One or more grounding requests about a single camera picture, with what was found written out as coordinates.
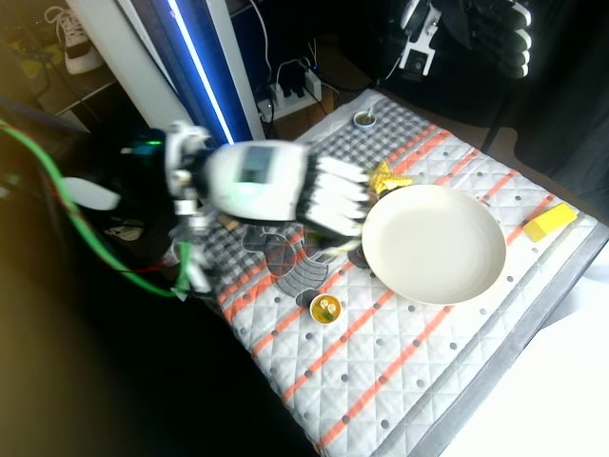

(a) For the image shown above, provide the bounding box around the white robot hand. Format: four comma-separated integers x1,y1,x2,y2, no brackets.
204,141,373,239
398,0,535,80

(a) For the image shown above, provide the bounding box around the yellow corn piece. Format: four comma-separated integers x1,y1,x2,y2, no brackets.
364,160,415,195

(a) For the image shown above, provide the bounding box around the cream round plate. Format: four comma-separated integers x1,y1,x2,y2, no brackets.
361,184,508,307

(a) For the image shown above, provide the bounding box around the yellow rectangular block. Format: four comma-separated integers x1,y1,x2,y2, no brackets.
522,202,580,245

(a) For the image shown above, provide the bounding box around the black plug adapter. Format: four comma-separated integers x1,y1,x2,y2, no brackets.
277,61,309,100

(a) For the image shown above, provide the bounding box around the white power strip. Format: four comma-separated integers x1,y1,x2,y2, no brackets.
256,70,324,121

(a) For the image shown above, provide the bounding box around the small bowl with lemon slices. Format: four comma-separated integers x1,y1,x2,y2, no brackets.
309,293,344,327

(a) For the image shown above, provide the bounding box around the white shoe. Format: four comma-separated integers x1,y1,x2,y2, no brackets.
44,5,105,75

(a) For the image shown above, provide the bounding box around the grey quilt with printed bear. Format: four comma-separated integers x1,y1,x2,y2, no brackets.
164,88,609,457

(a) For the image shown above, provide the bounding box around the thin red cable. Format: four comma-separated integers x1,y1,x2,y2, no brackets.
37,166,168,276

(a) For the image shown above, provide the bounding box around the thin white cable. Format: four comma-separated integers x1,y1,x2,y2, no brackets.
241,0,273,89

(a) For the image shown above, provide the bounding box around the white post with blue light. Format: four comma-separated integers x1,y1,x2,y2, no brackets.
66,0,267,149

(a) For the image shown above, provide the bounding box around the green cable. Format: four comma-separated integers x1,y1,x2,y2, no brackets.
0,121,192,299

